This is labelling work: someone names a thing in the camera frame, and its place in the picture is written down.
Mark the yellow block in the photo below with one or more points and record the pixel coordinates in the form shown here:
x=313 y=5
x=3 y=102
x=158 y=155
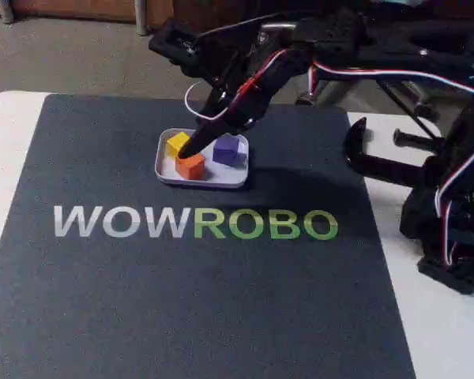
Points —
x=175 y=144

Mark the white rectangular tray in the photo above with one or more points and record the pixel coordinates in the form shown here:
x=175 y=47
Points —
x=229 y=177

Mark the purple block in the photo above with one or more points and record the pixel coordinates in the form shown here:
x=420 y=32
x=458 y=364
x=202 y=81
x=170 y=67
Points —
x=225 y=152

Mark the orange block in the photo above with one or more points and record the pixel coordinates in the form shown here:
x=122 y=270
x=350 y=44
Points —
x=191 y=167

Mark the grey metal leg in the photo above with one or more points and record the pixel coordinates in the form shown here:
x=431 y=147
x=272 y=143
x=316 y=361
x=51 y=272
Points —
x=6 y=10
x=141 y=16

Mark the black table clamp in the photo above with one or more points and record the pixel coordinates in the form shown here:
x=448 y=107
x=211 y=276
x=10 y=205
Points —
x=379 y=163

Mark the dark WOWROBO printed mat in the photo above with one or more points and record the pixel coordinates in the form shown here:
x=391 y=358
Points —
x=102 y=296

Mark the black gripper camera module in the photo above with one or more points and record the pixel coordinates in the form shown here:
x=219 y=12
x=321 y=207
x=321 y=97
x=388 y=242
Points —
x=174 y=39

